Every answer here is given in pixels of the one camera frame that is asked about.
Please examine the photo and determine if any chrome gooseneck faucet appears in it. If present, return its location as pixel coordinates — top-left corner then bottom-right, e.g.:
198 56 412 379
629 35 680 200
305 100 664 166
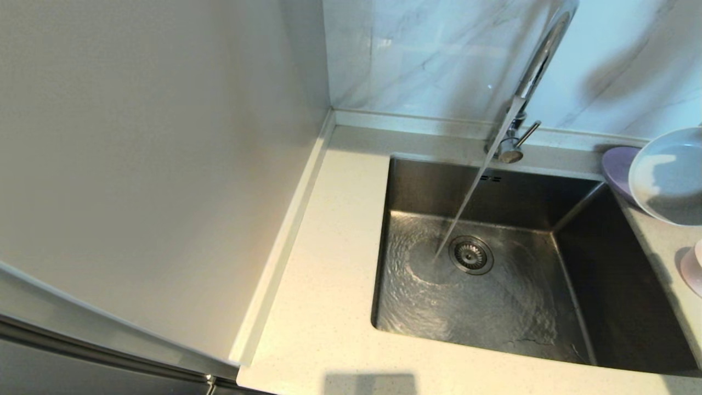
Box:
484 0 580 164

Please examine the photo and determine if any stainless steel sink basin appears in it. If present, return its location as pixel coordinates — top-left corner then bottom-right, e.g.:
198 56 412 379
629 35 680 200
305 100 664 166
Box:
371 155 700 376

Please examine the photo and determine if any round metal drain strainer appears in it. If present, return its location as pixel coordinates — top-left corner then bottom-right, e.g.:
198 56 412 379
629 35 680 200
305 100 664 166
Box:
449 236 494 275

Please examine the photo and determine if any tall white cabinet grey front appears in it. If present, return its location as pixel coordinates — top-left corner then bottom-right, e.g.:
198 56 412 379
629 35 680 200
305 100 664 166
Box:
0 0 335 395

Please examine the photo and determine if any purple plastic plate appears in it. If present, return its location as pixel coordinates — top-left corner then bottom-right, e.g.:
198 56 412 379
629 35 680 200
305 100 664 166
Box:
602 146 643 207

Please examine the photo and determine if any pale pink bowl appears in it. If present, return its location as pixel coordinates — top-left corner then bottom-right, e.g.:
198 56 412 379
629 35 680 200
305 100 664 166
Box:
679 239 702 300

